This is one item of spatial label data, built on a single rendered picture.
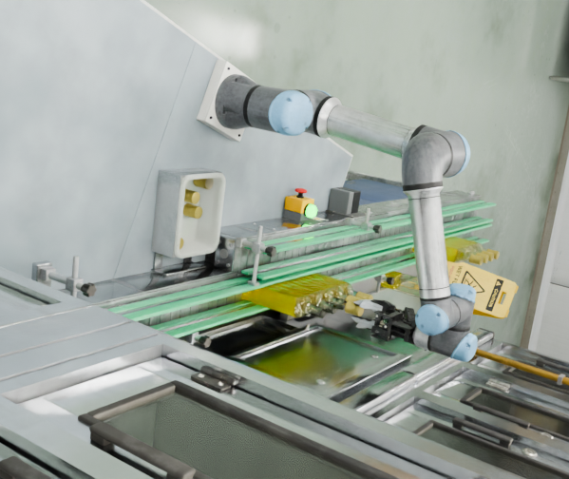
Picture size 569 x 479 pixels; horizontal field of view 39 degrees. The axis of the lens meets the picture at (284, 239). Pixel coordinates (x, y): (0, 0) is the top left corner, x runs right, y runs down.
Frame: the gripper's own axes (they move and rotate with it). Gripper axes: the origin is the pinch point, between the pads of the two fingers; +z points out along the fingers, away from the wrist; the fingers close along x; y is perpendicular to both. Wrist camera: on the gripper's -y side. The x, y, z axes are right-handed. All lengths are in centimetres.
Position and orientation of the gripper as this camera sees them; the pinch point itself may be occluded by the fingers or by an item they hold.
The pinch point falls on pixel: (358, 310)
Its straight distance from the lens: 229.4
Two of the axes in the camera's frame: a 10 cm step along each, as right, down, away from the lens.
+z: -8.1, -2.3, 5.4
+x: -1.3, 9.7, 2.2
